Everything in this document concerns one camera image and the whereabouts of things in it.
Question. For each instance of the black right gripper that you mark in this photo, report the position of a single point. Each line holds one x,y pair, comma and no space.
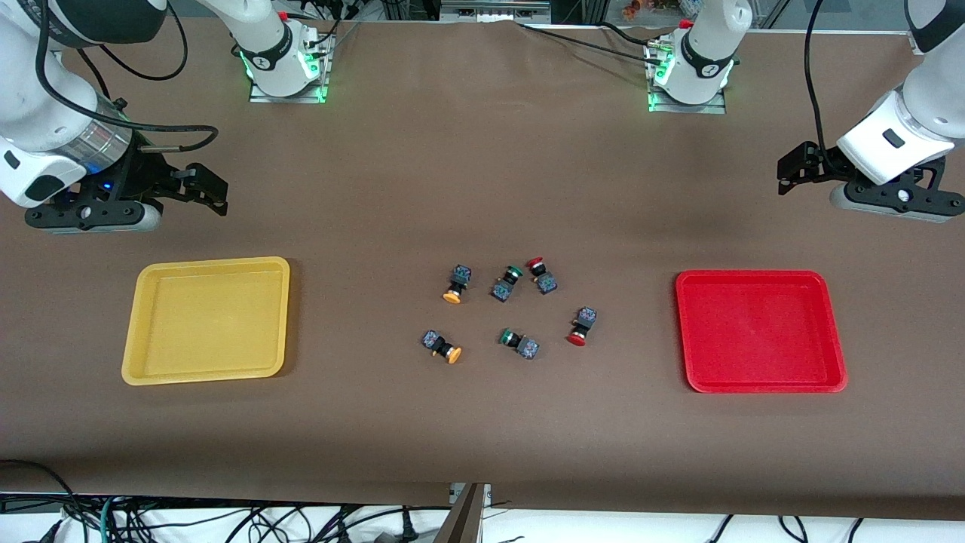
145,173

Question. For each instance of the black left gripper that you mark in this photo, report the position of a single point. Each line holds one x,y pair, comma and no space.
822,164

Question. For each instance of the red mushroom push button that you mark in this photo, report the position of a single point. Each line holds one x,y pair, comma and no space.
585,317
546,283

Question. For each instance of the yellow mushroom push button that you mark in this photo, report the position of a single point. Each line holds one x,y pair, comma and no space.
432,339
461,276

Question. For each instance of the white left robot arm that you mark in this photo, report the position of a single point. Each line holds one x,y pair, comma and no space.
927,105

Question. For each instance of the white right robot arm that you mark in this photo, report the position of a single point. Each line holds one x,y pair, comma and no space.
38,113

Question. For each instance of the yellow plastic tray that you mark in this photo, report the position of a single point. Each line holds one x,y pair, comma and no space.
203,320

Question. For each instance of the red plastic tray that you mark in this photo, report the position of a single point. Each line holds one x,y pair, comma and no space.
758,332

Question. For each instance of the green push button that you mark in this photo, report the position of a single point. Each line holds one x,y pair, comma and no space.
528,348
502,289

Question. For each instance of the brown table strut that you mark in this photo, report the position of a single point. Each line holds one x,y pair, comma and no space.
461,520

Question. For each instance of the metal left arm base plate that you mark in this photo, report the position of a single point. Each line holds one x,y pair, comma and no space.
716,108

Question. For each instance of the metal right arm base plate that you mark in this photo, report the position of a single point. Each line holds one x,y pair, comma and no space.
260,97

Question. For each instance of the aluminium frame profile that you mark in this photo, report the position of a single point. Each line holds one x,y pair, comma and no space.
494,9

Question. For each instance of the silver metal bracket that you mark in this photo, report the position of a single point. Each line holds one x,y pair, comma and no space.
486,494

